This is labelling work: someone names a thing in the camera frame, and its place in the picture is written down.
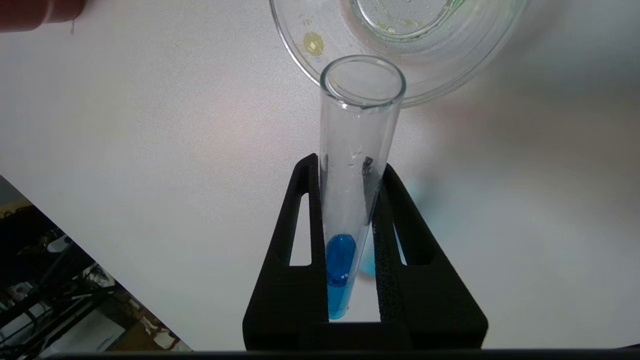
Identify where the dark red plastic cup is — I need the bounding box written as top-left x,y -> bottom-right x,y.
0,0 -> 88,33

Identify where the black metal stand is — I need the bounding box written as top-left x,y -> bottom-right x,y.
0,202 -> 121,351

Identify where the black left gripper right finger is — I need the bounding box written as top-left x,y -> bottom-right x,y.
372,165 -> 488,349

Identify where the blue liquid glass test tube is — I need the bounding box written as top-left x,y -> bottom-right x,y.
319,55 -> 407,321

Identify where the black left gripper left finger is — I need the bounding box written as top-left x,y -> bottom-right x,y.
243,153 -> 331,351

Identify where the clear glass dish with spout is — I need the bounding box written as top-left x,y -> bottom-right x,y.
269,0 -> 530,108

